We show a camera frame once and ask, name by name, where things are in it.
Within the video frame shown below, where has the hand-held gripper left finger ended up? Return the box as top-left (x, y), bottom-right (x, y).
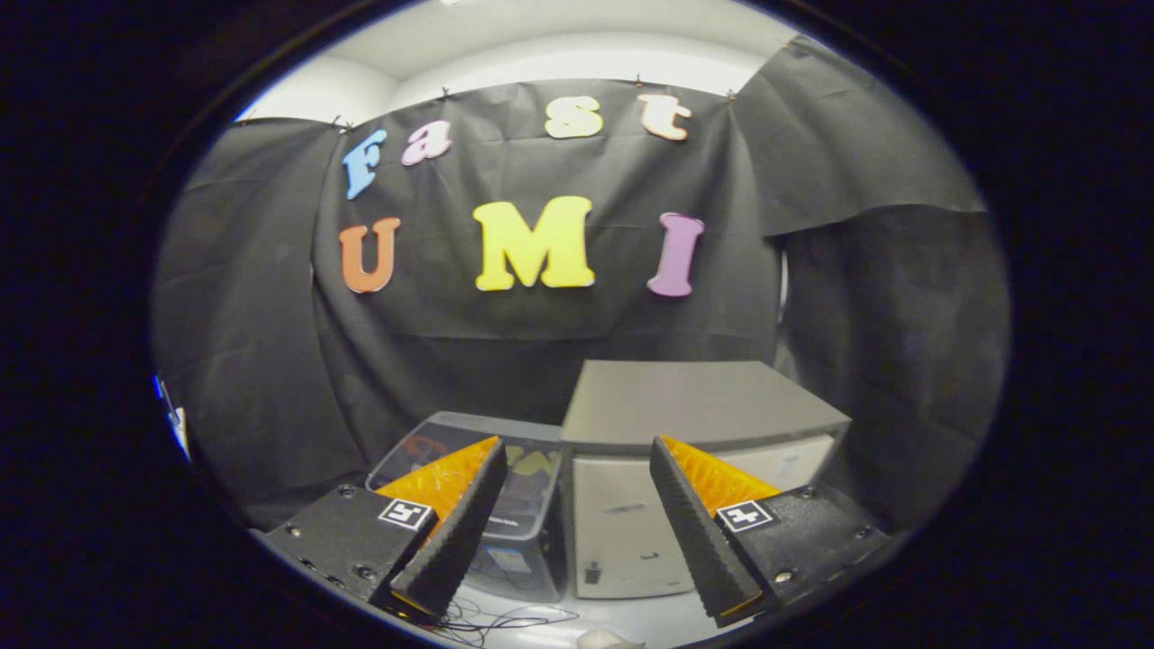
top-left (261, 436), bottom-right (508, 622)

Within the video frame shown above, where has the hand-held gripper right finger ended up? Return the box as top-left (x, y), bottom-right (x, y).
top-left (649, 435), bottom-right (894, 629)

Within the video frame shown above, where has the grey washing machine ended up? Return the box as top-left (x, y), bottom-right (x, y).
top-left (364, 411), bottom-right (571, 604)

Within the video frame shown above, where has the grey cabinet with dark top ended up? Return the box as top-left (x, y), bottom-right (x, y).
top-left (560, 360), bottom-right (854, 601)

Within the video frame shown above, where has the black backdrop cloth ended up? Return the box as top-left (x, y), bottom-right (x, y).
top-left (151, 36), bottom-right (1012, 535)

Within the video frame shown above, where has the thin black cable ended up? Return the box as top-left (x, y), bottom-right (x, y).
top-left (422, 598), bottom-right (580, 646)

